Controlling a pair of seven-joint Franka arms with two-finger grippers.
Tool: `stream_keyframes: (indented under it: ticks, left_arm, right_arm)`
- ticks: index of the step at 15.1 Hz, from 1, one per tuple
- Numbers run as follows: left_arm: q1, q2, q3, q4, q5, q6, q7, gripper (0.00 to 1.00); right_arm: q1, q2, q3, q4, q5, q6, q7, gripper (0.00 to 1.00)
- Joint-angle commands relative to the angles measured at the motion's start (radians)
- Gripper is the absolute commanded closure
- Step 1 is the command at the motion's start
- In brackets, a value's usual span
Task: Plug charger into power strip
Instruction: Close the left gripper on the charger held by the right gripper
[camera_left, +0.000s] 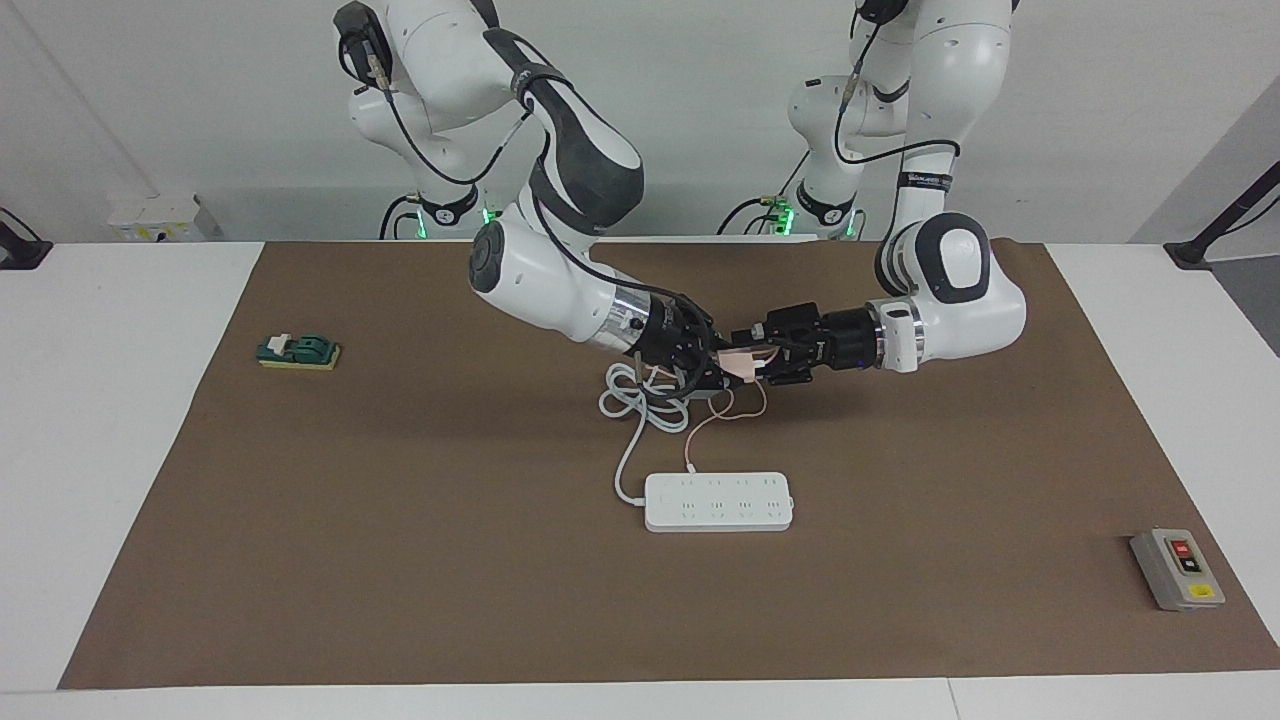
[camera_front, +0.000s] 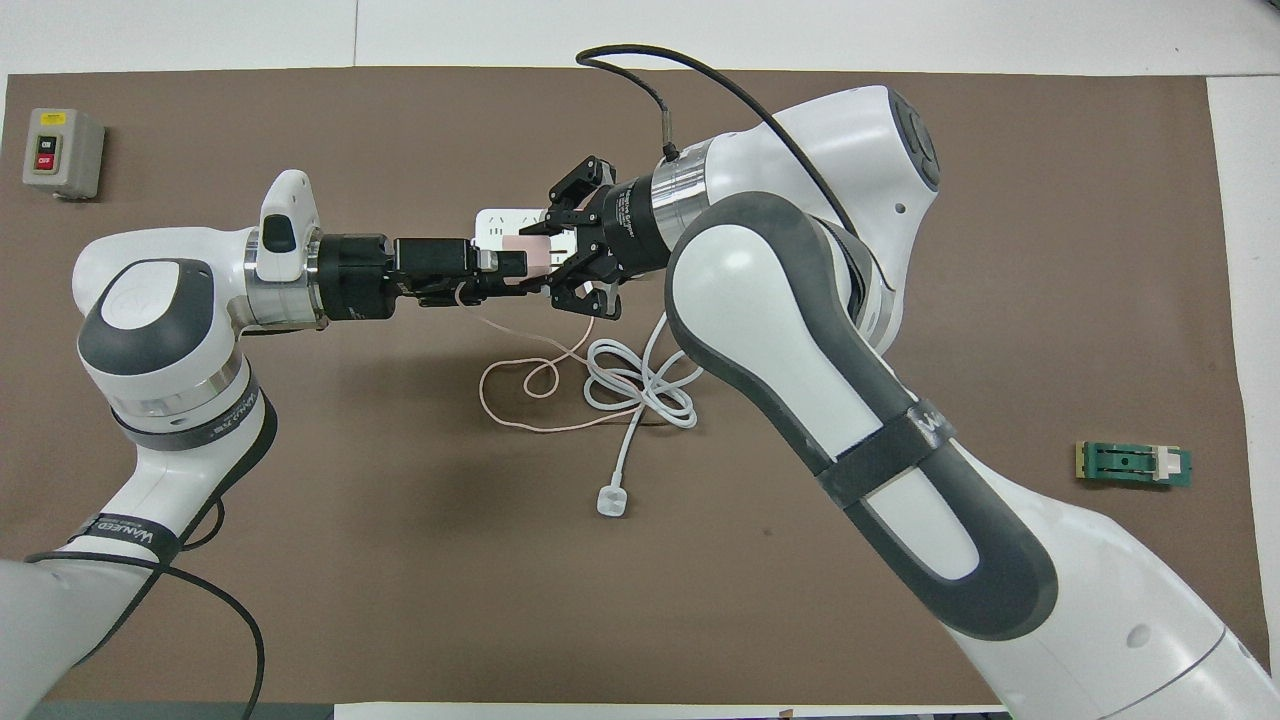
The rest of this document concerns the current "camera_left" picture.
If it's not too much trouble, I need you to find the green knife switch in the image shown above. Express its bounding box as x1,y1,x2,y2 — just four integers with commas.
256,332,342,373

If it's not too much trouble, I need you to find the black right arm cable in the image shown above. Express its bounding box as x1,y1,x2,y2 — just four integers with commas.
340,20,641,301

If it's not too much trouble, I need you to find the black clamp stand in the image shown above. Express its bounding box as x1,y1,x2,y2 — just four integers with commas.
1163,160,1280,271
0,207,53,271

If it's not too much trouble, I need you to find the grey on-off switch box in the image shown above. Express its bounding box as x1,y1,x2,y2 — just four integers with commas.
1130,527,1227,612

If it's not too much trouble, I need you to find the white wall box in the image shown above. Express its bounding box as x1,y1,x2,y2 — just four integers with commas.
108,193,223,243

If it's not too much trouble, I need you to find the pink charger adapter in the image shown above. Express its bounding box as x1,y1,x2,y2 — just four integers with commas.
720,348,773,384

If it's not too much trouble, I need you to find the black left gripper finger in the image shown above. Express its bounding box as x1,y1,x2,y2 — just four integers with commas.
760,352,816,387

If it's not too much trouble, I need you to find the pink charging cable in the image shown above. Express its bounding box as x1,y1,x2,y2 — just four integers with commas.
685,375,771,473

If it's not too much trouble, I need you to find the black base cable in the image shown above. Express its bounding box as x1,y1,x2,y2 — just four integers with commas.
718,193,801,238
380,193,426,241

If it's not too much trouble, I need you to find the white power strip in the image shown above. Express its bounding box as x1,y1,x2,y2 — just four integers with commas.
643,472,796,534

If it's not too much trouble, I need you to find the white power strip cord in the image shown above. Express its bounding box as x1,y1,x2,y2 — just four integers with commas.
598,360,691,504

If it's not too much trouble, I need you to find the brown table mat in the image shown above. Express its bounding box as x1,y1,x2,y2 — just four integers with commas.
57,238,1280,691

